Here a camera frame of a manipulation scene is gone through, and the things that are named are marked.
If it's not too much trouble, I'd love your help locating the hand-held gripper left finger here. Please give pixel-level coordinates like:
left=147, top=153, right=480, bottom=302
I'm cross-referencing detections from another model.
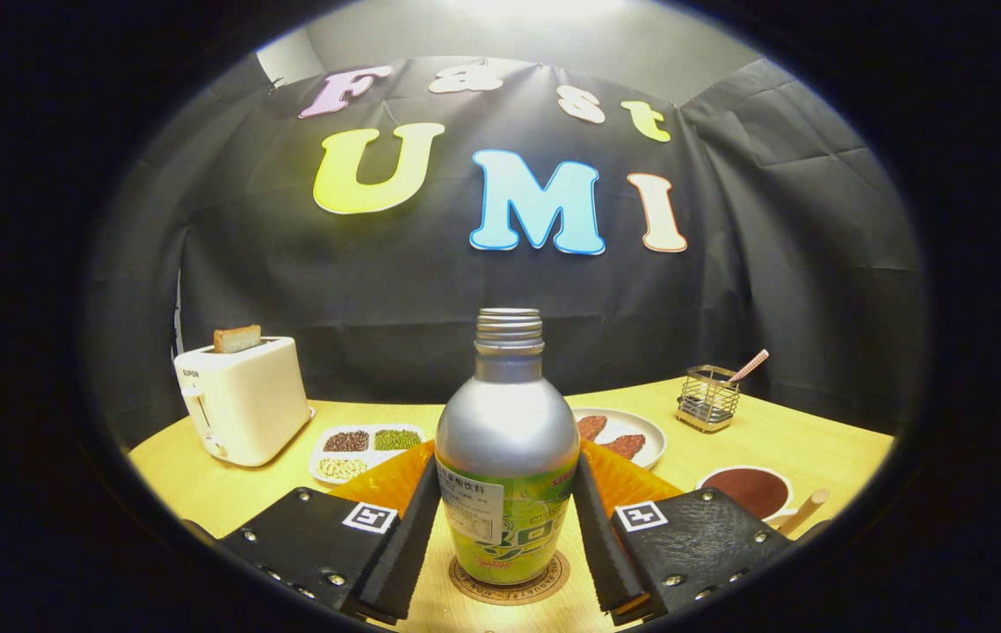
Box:
left=219, top=442, right=444, bottom=627

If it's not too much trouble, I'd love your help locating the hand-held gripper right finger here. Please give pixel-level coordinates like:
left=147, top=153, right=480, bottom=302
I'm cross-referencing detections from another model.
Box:
left=572, top=440, right=800, bottom=627

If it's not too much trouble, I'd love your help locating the round wooden coaster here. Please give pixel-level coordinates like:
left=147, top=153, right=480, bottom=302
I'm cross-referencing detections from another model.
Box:
left=448, top=549, right=571, bottom=607

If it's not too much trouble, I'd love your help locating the silver bottle green label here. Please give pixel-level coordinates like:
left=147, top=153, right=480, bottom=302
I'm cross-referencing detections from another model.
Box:
left=434, top=308, right=581, bottom=586

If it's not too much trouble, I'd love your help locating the white cup wooden handle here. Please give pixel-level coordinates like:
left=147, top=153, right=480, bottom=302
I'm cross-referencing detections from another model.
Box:
left=695, top=464, right=831, bottom=535

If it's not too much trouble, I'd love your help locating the white divided bean dish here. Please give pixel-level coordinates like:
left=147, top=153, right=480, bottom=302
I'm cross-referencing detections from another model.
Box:
left=309, top=423, right=428, bottom=486

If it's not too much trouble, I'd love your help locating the white round plate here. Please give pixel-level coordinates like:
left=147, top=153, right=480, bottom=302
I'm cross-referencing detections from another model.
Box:
left=570, top=407, right=667, bottom=471

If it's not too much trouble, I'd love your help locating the wooden table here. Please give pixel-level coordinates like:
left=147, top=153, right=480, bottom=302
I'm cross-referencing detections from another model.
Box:
left=127, top=378, right=896, bottom=633

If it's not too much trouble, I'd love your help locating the white toaster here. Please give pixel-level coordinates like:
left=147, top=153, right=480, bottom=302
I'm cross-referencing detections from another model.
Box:
left=173, top=336, right=315, bottom=468

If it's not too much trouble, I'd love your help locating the pink striped straw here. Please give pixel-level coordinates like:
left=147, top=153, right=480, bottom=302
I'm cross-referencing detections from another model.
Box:
left=727, top=349, right=770, bottom=385

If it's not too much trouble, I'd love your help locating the black backdrop cloth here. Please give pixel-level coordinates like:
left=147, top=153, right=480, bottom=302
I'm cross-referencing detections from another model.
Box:
left=83, top=55, right=932, bottom=449

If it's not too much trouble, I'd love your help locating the toast slice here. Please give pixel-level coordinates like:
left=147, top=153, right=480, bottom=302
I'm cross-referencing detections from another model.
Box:
left=213, top=324, right=263, bottom=354

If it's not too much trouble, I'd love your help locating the wire basket holder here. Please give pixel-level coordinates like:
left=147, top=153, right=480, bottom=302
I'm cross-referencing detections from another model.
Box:
left=676, top=365, right=741, bottom=433

